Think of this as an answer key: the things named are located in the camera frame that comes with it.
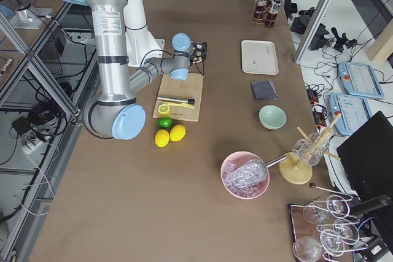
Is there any green bowl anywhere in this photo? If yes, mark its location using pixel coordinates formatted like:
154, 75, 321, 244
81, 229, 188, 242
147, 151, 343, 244
259, 105, 287, 130

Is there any blue teach pendant far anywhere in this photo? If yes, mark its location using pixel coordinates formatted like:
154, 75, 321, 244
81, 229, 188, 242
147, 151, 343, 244
338, 62, 385, 99

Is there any cream rabbit tray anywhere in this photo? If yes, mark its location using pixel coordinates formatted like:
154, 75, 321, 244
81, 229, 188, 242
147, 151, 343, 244
241, 40, 279, 75

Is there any metal ice scoop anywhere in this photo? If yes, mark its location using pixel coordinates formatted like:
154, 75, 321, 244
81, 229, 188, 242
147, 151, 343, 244
233, 155, 287, 188

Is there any green lime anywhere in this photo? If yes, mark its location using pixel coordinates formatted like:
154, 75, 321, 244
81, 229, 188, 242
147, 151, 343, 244
158, 117, 173, 128

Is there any aluminium frame post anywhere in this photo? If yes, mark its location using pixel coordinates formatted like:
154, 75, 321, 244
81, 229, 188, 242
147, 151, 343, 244
294, 0, 331, 65

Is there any tea bottle front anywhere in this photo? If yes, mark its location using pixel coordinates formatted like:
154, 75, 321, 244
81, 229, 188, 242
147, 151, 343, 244
265, 0, 281, 28

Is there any yellow lemon far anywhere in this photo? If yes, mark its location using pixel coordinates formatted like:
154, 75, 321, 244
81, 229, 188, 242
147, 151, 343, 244
169, 125, 186, 142

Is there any wine glass rack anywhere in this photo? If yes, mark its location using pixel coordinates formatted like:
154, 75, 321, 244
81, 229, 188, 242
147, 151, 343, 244
289, 193, 368, 261

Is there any glass mug on stand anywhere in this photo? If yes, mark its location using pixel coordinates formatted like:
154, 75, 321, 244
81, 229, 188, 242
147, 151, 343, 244
292, 133, 329, 166

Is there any half lemon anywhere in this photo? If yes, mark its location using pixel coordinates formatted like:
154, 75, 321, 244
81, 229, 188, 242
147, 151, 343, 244
157, 103, 170, 115

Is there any copper wire bottle rack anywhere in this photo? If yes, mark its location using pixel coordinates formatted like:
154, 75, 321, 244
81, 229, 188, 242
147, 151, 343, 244
251, 0, 272, 25

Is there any yellow lemon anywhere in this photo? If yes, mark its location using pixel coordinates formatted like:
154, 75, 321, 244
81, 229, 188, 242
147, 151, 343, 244
169, 125, 186, 142
154, 129, 169, 148

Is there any yellow lemon near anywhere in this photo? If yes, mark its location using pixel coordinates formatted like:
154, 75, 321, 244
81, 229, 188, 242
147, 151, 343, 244
154, 129, 169, 148

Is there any tea bottle back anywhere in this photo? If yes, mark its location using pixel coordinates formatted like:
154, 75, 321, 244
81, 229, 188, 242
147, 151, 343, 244
255, 0, 267, 12

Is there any bamboo cutting board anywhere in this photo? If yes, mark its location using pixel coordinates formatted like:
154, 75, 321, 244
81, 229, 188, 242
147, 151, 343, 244
157, 73, 204, 122

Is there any yellow plastic knife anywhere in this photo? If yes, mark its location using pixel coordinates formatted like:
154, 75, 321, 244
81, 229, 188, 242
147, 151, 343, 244
164, 102, 195, 109

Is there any black monitor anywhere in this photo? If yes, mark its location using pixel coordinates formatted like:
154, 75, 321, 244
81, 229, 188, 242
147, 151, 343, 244
337, 111, 392, 197

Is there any blue teach pendant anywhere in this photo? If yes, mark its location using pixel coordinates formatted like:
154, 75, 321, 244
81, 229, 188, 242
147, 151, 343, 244
329, 93, 372, 136
338, 62, 385, 99

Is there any pink ice bowl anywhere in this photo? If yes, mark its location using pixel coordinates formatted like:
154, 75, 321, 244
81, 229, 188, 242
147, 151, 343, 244
220, 151, 270, 199

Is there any grey folded cloth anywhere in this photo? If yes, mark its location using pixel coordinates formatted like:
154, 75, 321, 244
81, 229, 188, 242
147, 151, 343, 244
251, 80, 278, 100

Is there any tea bottle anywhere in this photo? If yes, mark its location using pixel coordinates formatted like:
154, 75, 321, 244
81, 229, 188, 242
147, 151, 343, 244
265, 0, 281, 28
255, 0, 267, 12

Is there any blue teach pendant near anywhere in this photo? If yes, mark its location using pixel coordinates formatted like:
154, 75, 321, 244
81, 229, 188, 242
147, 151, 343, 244
329, 93, 372, 136

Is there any wooden cup tree stand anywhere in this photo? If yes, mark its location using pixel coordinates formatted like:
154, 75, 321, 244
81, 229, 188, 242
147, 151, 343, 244
278, 112, 341, 185

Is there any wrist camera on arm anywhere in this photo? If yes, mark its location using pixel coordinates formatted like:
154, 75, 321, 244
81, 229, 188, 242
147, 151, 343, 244
190, 41, 208, 66

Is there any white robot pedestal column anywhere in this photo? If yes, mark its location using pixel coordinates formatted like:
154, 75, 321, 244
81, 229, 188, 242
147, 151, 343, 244
123, 0, 165, 67

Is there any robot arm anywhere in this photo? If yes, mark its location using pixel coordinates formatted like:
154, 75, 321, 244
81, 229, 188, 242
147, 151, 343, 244
1, 0, 53, 29
62, 0, 197, 140

